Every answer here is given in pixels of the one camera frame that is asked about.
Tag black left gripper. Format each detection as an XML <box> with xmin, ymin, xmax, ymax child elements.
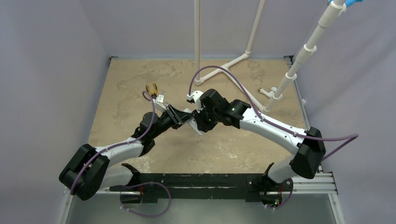
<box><xmin>150</xmin><ymin>105</ymin><xmax>193</xmax><ymax>140</ymax></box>

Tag white universal AC remote control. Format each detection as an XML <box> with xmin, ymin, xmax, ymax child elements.
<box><xmin>187</xmin><ymin>118</ymin><xmax>204</xmax><ymax>135</ymax></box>

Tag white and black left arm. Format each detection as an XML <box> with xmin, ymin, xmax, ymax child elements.
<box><xmin>59</xmin><ymin>105</ymin><xmax>193</xmax><ymax>201</ymax></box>

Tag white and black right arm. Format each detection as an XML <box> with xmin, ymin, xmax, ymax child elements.
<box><xmin>187</xmin><ymin>89</ymin><xmax>326</xmax><ymax>190</ymax></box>

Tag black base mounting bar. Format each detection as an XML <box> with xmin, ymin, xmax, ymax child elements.
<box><xmin>109</xmin><ymin>163</ymin><xmax>293</xmax><ymax>207</ymax></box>

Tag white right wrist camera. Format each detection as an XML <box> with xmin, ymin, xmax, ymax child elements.
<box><xmin>187</xmin><ymin>91</ymin><xmax>204</xmax><ymax>113</ymax></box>

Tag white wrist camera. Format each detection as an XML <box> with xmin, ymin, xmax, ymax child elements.
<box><xmin>187</xmin><ymin>91</ymin><xmax>204</xmax><ymax>113</ymax></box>
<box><xmin>155</xmin><ymin>94</ymin><xmax>167</xmax><ymax>112</ymax></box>

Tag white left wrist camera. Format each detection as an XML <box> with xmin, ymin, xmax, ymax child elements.
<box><xmin>155</xmin><ymin>94</ymin><xmax>167</xmax><ymax>112</ymax></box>

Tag white PVC pipe frame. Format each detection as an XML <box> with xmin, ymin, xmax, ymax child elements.
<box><xmin>194</xmin><ymin>0</ymin><xmax>349</xmax><ymax>112</ymax></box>

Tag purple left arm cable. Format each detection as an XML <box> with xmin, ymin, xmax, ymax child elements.
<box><xmin>70</xmin><ymin>90</ymin><xmax>157</xmax><ymax>196</ymax></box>

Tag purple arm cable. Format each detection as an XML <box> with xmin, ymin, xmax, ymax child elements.
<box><xmin>188</xmin><ymin>65</ymin><xmax>360</xmax><ymax>162</ymax></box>
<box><xmin>70</xmin><ymin>90</ymin><xmax>157</xmax><ymax>196</ymax></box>

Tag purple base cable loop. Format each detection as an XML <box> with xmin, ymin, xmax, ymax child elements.
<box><xmin>120</xmin><ymin>181</ymin><xmax>172</xmax><ymax>218</ymax></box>

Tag aluminium table frame rail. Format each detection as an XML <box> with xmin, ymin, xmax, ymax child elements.
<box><xmin>286</xmin><ymin>56</ymin><xmax>339</xmax><ymax>195</ymax></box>

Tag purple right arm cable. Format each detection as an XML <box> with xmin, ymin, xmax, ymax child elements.
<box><xmin>188</xmin><ymin>65</ymin><xmax>360</xmax><ymax>162</ymax></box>

